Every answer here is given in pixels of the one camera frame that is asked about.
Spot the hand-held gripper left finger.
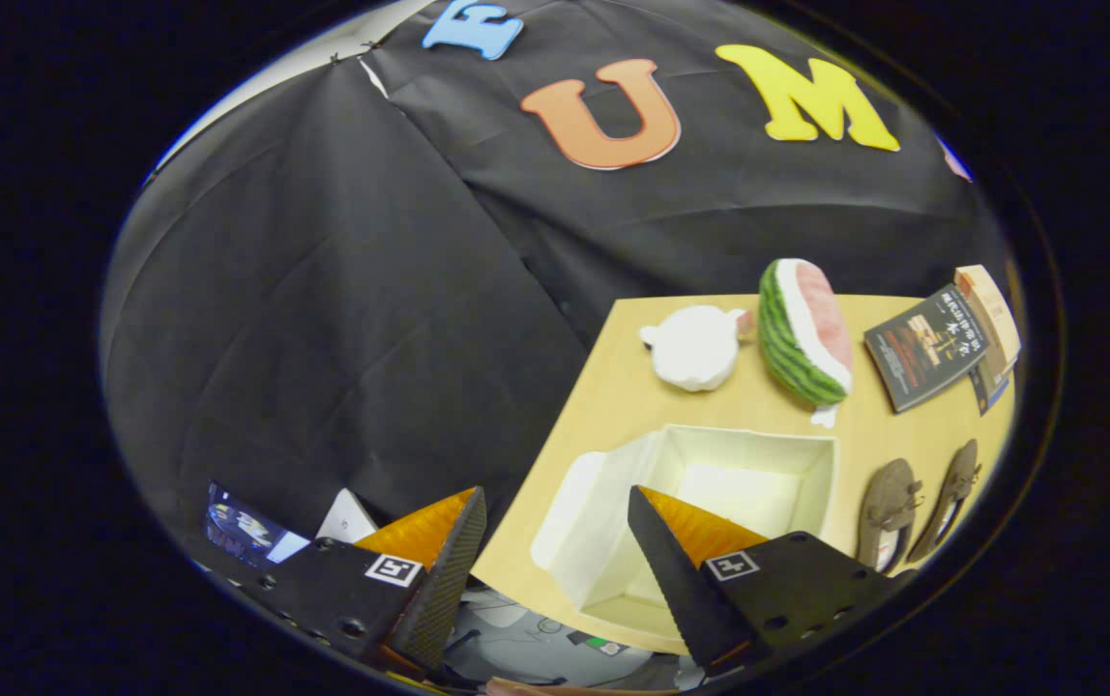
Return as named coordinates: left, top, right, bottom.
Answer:
left=226, top=486, right=488, bottom=678

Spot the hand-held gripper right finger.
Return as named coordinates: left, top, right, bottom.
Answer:
left=627, top=485, right=914, bottom=678

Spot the white fabric storage box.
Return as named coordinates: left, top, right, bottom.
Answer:
left=530, top=423, right=841, bottom=639

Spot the brown slipper shoe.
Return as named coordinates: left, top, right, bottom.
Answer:
left=906, top=439, right=981, bottom=565
left=855, top=458, right=923, bottom=573

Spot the small black floor device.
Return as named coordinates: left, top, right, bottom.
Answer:
left=567, top=630, right=628, bottom=658

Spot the white device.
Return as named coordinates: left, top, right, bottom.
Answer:
left=315, top=488, right=380, bottom=544

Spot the blue lit screen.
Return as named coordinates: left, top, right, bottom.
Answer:
left=205, top=481, right=309, bottom=569

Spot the white plush toy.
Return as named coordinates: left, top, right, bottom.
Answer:
left=638, top=305, right=754, bottom=392

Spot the watermelon slice plush toy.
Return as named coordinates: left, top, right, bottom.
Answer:
left=758, top=258, right=854, bottom=428

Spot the black paperback book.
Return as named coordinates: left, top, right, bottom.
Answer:
left=864, top=285, right=991, bottom=415

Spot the blue book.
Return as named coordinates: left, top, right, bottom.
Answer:
left=969, top=362, right=1010, bottom=417

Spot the beige book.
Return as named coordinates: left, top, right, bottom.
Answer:
left=953, top=264, right=1022, bottom=373

